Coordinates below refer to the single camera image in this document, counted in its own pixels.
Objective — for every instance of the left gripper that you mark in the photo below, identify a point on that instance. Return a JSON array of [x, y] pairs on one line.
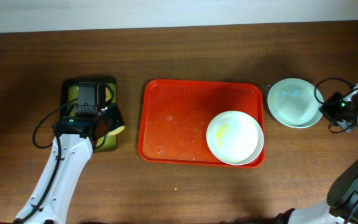
[[112, 116]]

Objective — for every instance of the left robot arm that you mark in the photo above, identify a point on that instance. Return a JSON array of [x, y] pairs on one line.
[[75, 139]]

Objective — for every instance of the black tray with yellow liquid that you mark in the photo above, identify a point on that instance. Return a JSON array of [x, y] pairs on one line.
[[70, 91]]

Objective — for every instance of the white plate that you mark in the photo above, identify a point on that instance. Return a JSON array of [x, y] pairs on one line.
[[235, 138]]

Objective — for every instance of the red plastic tray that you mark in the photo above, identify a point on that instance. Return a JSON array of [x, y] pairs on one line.
[[176, 114]]

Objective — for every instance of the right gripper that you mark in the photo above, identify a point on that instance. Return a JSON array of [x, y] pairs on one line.
[[331, 104]]

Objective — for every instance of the light green plate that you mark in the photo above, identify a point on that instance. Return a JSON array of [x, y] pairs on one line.
[[294, 95]]

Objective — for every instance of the green and yellow sponge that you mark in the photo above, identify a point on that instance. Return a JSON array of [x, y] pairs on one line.
[[116, 130]]

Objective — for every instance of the light blue plate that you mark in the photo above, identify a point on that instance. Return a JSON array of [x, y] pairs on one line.
[[297, 120]]

